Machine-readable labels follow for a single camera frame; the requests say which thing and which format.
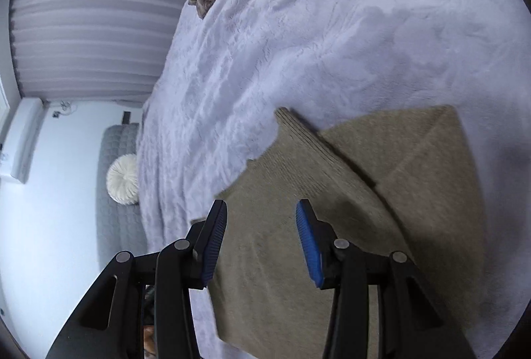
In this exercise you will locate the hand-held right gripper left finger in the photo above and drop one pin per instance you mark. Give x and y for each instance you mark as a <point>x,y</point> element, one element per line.
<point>212,242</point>

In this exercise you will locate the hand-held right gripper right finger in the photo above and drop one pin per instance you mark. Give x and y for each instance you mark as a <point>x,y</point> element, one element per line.
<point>311,247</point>

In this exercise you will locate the olive brown knit sweater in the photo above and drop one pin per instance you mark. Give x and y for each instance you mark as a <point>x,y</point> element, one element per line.
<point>394,184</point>

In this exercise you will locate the grey quilted headboard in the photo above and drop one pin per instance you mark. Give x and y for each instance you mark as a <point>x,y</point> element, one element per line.
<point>118,230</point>

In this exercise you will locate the round white pleated cushion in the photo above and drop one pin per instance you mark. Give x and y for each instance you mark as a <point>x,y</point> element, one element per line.
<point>123,178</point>

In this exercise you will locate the lavender plush blanket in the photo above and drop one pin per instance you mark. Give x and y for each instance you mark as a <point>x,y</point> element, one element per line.
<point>332,31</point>

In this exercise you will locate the grey pleated curtain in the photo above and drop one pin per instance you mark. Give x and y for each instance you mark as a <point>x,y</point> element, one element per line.
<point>95,27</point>

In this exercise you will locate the white wall unit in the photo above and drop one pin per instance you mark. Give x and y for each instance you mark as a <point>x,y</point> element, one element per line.
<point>27,139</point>

